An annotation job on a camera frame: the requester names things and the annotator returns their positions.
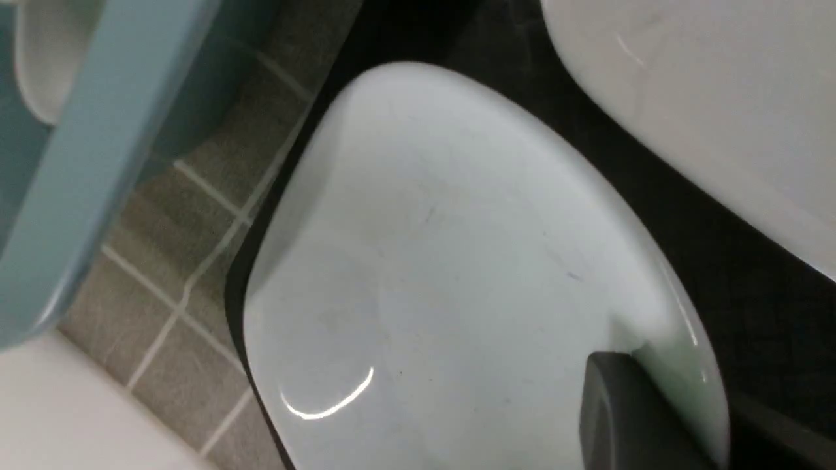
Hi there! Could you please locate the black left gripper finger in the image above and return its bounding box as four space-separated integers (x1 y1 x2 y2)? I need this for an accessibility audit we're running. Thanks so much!
579 351 717 469

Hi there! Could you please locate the small white square plate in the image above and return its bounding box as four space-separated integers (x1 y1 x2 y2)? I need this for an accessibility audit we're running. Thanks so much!
243 62 730 469

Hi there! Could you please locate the large white square plate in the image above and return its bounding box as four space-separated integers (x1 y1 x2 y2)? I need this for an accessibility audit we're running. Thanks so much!
541 1 835 279

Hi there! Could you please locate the black serving tray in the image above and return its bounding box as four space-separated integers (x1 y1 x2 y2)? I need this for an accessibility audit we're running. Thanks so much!
224 1 834 469

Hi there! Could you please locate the large white plastic tub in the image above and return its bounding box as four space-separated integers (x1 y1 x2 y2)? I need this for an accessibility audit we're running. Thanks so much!
1 332 212 469

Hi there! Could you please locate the teal plastic bin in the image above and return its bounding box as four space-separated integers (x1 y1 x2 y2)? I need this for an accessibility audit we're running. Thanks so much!
1 1 269 350

